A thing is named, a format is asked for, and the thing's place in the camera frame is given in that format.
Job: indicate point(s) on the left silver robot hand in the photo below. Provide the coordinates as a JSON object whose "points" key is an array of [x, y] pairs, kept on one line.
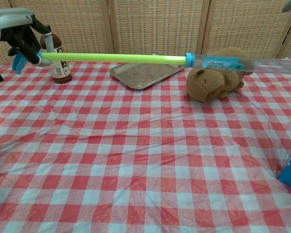
{"points": [[12, 23]]}

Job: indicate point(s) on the brown sauce bottle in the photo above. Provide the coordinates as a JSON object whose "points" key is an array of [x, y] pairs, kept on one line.
{"points": [[63, 74]]}

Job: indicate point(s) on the brown capybara plush toy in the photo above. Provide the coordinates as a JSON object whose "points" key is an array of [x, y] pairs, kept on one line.
{"points": [[208, 85]]}

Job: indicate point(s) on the stainless steel tray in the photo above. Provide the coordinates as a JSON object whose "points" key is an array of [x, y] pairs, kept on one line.
{"points": [[143, 75]]}

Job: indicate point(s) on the bamboo folding screen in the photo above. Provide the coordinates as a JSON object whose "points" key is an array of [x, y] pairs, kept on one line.
{"points": [[155, 26]]}

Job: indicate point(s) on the red white checkered tablecloth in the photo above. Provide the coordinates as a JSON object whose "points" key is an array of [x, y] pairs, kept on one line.
{"points": [[135, 170]]}

